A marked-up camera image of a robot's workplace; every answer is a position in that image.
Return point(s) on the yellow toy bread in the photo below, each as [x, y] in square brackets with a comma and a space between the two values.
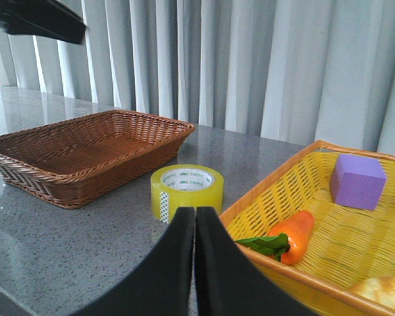
[380, 290]

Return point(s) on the orange toy carrot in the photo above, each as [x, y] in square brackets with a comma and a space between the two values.
[287, 242]

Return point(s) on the brown wicker basket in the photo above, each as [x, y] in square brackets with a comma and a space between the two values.
[73, 162]

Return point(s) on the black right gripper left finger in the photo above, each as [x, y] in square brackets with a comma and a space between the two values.
[160, 284]

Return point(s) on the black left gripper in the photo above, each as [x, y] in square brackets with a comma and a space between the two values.
[50, 19]

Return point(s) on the white pleated curtain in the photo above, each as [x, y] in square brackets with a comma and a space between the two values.
[294, 71]

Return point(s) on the yellow plastic basket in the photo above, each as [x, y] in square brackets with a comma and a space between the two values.
[347, 245]

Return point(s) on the yellow packing tape roll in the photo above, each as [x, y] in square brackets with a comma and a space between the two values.
[185, 186]

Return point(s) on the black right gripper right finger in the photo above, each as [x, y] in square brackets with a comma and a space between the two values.
[227, 283]

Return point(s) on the purple foam cube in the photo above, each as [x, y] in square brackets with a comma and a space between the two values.
[357, 181]

